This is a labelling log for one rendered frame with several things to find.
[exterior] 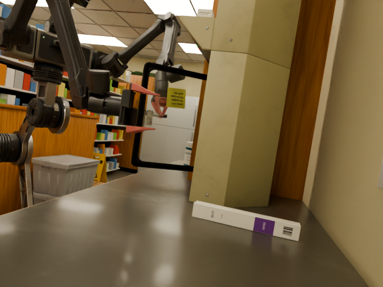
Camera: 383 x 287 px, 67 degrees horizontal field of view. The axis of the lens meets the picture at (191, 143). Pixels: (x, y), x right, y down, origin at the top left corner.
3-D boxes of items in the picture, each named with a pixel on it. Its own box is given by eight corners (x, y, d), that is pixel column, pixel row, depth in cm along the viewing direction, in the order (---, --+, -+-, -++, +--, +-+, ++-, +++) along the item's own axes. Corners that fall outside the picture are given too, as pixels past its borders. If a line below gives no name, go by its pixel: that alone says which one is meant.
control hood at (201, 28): (221, 73, 119) (225, 48, 119) (211, 50, 88) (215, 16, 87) (195, 70, 122) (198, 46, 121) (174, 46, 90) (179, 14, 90)
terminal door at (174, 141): (203, 172, 120) (218, 77, 118) (130, 166, 110) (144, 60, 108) (203, 172, 121) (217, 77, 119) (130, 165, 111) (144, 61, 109)
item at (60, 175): (97, 188, 331) (101, 160, 329) (64, 199, 272) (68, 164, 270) (65, 181, 339) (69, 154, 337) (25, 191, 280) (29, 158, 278)
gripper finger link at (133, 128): (153, 110, 79) (121, 106, 81) (149, 136, 80) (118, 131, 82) (161, 113, 86) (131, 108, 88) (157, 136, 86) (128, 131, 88)
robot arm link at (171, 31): (173, 31, 157) (163, 13, 150) (182, 27, 155) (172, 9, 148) (164, 82, 130) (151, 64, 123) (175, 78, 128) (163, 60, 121)
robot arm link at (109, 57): (172, 24, 163) (163, 8, 156) (184, 29, 153) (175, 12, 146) (111, 75, 158) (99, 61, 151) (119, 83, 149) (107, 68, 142)
